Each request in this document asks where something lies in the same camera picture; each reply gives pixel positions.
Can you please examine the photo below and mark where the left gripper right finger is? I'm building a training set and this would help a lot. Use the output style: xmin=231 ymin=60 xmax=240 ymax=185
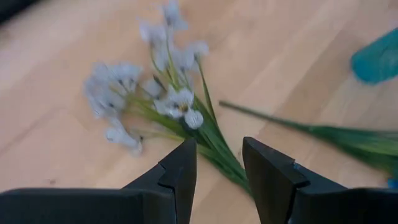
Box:
xmin=242 ymin=136 xmax=398 ymax=224

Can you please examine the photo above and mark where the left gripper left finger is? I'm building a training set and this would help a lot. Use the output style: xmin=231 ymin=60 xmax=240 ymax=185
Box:
xmin=0 ymin=138 xmax=197 ymax=224

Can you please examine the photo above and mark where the blue artificial flower bunch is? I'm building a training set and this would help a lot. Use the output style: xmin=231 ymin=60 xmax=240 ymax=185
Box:
xmin=218 ymin=99 xmax=398 ymax=189

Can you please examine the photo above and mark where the teal textured glass vase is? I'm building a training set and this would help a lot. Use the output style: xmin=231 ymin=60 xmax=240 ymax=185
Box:
xmin=350 ymin=27 xmax=398 ymax=85

